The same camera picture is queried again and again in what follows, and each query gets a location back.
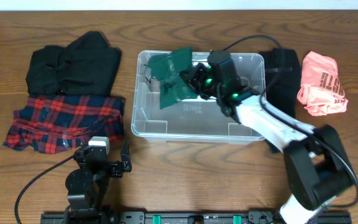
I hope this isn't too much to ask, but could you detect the clear plastic storage bin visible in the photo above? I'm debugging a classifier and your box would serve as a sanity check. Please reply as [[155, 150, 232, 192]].
[[131, 50, 264, 144]]

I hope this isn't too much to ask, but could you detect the red navy plaid shirt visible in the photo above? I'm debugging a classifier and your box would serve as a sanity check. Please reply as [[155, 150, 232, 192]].
[[3, 94, 125, 154]]

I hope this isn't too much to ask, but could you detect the green garment with ribbon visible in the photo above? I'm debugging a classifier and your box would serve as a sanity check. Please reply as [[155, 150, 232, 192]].
[[147, 47, 198, 110]]

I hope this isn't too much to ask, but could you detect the black garment with tape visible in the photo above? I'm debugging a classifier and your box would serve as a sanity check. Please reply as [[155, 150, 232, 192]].
[[259, 49, 301, 118]]

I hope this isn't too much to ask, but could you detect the large black hoodie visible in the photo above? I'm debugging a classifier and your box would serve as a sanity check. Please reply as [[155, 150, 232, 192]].
[[25, 31, 122, 96]]

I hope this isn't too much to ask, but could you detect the pink printed shirt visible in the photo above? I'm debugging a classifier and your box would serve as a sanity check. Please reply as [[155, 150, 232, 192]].
[[297, 51, 348, 116]]

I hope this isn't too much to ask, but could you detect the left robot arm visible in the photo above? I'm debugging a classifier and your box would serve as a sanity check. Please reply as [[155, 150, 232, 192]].
[[65, 137, 132, 223]]

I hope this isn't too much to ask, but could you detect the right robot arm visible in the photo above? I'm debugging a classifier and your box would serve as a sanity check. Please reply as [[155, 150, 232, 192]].
[[179, 63, 358, 223]]

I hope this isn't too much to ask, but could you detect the black mounting rail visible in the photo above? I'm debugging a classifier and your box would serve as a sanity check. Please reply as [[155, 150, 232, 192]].
[[40, 210, 352, 224]]

